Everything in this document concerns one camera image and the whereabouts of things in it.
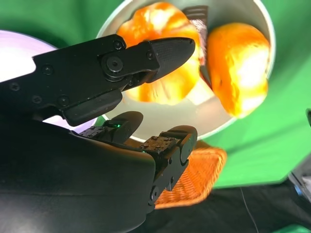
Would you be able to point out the orange wicker basket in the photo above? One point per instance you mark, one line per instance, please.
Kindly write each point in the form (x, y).
(194, 174)

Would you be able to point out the green tablecloth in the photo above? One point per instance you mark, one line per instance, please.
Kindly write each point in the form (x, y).
(291, 72)

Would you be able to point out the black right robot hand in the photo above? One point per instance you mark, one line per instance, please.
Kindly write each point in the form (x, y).
(73, 170)

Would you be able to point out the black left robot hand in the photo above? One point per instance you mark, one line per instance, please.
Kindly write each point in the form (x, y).
(309, 116)

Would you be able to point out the pale grey-green bowl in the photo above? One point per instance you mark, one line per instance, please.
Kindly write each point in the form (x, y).
(230, 12)

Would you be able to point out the chocolate layered cake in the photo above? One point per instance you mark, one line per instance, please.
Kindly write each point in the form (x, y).
(196, 12)

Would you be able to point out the grey metal equipment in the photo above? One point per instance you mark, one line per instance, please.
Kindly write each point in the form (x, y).
(301, 179)

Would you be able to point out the lavender round plate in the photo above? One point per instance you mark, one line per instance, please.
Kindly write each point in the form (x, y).
(14, 48)

